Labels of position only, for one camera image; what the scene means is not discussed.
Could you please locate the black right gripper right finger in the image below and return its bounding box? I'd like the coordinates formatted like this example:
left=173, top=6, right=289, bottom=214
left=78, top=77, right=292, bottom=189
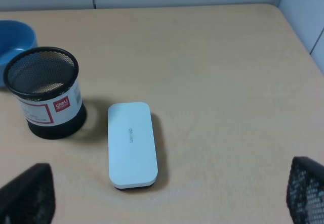
left=286, top=156, right=323, bottom=223

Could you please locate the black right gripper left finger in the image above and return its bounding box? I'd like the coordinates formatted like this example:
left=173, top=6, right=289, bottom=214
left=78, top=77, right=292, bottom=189
left=1, top=163, right=55, bottom=223

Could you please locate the white whiteboard eraser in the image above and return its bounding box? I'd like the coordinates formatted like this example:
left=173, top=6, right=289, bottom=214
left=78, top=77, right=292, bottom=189
left=108, top=102, right=158, bottom=190

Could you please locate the black mesh pen holder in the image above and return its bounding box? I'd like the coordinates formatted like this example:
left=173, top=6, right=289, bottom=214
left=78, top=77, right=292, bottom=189
left=3, top=47, right=87, bottom=140

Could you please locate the blue plastic bowl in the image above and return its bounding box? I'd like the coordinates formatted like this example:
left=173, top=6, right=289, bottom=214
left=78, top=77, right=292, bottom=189
left=0, top=20, right=38, bottom=88

